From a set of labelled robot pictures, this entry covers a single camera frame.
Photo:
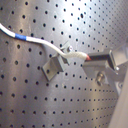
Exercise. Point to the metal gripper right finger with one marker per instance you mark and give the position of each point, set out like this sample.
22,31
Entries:
115,56

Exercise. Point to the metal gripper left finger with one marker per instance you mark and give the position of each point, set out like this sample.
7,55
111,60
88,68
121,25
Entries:
104,75

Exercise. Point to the perforated metal breadboard plate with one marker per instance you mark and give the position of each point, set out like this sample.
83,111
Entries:
70,99

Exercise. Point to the grey metal cable clip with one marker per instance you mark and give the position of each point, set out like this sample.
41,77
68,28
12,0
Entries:
54,65

